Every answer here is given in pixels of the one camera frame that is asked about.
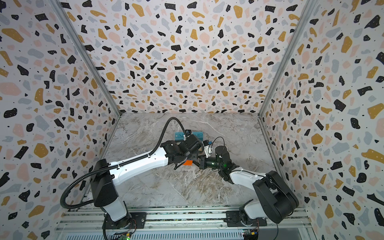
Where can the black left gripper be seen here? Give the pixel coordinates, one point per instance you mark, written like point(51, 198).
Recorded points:
point(196, 155)

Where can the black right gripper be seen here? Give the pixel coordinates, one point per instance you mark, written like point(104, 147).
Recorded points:
point(203, 162)

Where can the orange card wallet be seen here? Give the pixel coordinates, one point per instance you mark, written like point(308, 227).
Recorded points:
point(188, 163)

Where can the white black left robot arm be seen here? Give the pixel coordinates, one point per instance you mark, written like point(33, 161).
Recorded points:
point(103, 185)

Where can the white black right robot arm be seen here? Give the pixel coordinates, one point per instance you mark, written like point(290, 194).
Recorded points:
point(275, 200)

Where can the clear acrylic card display stand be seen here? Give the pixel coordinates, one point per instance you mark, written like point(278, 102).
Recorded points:
point(187, 136)

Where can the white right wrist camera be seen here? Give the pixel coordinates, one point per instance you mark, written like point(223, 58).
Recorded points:
point(208, 150)

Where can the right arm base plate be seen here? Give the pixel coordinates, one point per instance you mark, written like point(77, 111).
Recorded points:
point(240, 219)

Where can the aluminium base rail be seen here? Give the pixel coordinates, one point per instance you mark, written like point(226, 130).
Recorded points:
point(183, 223)

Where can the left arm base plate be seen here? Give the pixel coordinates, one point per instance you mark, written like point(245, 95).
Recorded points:
point(134, 220)

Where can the aluminium right corner post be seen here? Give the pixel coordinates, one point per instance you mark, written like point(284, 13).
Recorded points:
point(306, 14)

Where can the aluminium corner post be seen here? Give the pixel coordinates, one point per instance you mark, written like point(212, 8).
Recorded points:
point(65, 21)
point(306, 14)

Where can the aluminium left corner post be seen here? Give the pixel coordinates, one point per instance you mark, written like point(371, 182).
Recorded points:
point(65, 21)

